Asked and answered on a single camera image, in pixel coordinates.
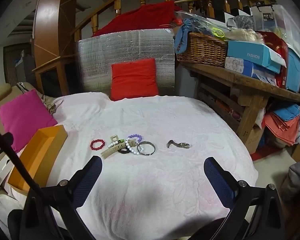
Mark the red bead bracelet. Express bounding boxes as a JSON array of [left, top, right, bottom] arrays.
[[90, 139, 106, 152]]

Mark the beige hair claw clip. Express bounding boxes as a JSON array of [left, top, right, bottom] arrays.
[[101, 135, 137, 159]]

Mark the white bead bracelet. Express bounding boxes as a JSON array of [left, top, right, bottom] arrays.
[[107, 137, 141, 156]]

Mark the purple bead bracelet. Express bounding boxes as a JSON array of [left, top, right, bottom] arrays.
[[127, 134, 144, 143]]

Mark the magenta pillow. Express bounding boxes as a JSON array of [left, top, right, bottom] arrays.
[[0, 89, 57, 153]]

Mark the orange cardboard box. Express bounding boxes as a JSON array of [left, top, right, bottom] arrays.
[[20, 125, 68, 187]]

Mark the stack of orange cloths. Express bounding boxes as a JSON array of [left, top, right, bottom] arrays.
[[263, 104, 300, 146]]

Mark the wooden side table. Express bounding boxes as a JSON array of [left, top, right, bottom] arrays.
[[181, 62, 300, 155]]

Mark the curved wooden column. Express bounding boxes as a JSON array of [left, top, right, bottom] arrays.
[[33, 0, 77, 97]]

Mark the small red pillow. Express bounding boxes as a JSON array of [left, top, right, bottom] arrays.
[[110, 58, 159, 101]]

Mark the white patterned box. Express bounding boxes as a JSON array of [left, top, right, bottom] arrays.
[[224, 57, 277, 86]]

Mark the silver foil insulation mat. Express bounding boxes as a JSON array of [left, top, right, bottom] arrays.
[[76, 29, 176, 100]]

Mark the blue fashion shoe box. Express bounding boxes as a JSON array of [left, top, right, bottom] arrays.
[[227, 40, 286, 74]]

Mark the wicker basket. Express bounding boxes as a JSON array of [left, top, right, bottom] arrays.
[[176, 32, 228, 67]]

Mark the clear plastic storage bin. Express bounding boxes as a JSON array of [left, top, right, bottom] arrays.
[[251, 5, 300, 56]]

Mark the large red cushion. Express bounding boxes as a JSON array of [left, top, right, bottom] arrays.
[[93, 1, 181, 37]]

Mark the beige drawstring pouch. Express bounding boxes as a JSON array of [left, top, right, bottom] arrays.
[[41, 95, 63, 115]]

